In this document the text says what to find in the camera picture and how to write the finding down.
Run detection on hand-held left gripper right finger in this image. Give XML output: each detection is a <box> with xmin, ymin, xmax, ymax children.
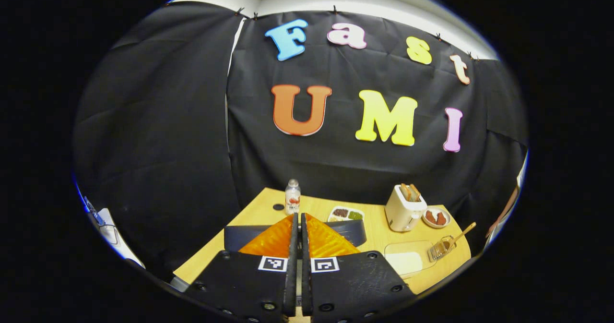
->
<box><xmin>301</xmin><ymin>213</ymin><xmax>417</xmax><ymax>323</ymax></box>

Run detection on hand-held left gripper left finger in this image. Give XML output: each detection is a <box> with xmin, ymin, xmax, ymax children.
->
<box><xmin>185</xmin><ymin>213</ymin><xmax>299</xmax><ymax>323</ymax></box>

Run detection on dark rice cooker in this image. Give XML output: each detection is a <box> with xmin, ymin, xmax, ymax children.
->
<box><xmin>224</xmin><ymin>219</ymin><xmax>367</xmax><ymax>254</ymax></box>

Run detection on clear box of rice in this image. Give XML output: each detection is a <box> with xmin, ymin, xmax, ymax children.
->
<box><xmin>384</xmin><ymin>240</ymin><xmax>437</xmax><ymax>278</ymax></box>

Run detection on wooden spoon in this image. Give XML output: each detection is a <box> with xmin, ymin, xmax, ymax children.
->
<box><xmin>444</xmin><ymin>222</ymin><xmax>477</xmax><ymax>249</ymax></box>

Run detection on white divided dish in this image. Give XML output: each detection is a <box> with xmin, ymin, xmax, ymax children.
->
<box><xmin>328</xmin><ymin>206</ymin><xmax>365</xmax><ymax>223</ymax></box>

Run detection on small clear bottle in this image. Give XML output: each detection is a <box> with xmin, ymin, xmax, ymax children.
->
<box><xmin>285</xmin><ymin>179</ymin><xmax>301</xmax><ymax>215</ymax></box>

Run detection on white toaster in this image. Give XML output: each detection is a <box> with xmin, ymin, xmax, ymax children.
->
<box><xmin>385</xmin><ymin>184</ymin><xmax>427</xmax><ymax>232</ymax></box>

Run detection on white round plate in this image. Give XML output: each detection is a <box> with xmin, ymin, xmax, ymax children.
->
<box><xmin>422</xmin><ymin>206</ymin><xmax>451</xmax><ymax>229</ymax></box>

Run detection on white paper sheet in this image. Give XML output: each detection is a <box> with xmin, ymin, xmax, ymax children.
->
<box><xmin>96</xmin><ymin>208</ymin><xmax>144</xmax><ymax>268</ymax></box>

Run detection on black backdrop cloth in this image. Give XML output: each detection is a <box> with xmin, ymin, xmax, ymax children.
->
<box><xmin>73</xmin><ymin>1</ymin><xmax>529</xmax><ymax>280</ymax></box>

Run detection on blue white printed screen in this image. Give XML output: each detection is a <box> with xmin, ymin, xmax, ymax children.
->
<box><xmin>83</xmin><ymin>194</ymin><xmax>104</xmax><ymax>226</ymax></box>

